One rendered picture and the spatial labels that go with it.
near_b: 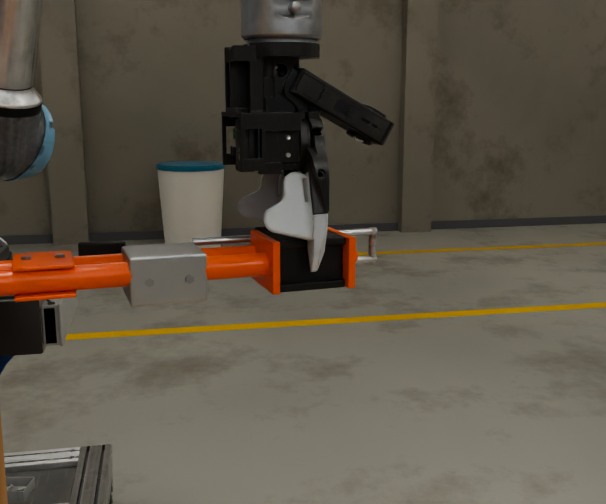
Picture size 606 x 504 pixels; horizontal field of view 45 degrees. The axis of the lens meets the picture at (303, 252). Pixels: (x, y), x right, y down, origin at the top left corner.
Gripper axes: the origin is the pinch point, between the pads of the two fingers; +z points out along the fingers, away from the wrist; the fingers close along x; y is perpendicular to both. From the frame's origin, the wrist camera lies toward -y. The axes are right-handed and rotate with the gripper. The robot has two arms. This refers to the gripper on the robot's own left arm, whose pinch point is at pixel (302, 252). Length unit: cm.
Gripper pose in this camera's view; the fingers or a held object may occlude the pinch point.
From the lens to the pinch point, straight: 73.4
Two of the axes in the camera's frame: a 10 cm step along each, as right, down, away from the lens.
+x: 3.4, 1.9, -9.2
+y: -9.4, 0.7, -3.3
